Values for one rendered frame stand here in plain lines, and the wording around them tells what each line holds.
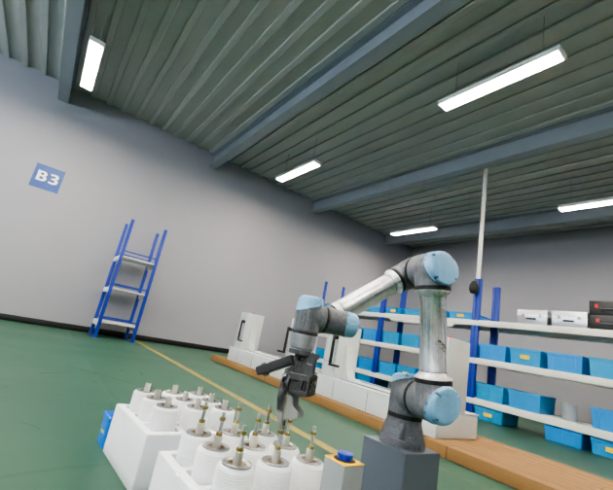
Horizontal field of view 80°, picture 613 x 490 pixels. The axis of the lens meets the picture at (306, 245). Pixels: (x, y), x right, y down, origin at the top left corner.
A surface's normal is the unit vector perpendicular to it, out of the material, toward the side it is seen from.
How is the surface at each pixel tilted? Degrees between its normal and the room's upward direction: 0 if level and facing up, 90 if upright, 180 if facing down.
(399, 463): 90
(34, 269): 90
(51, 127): 90
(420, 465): 90
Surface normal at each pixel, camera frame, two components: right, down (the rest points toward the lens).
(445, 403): 0.33, -0.04
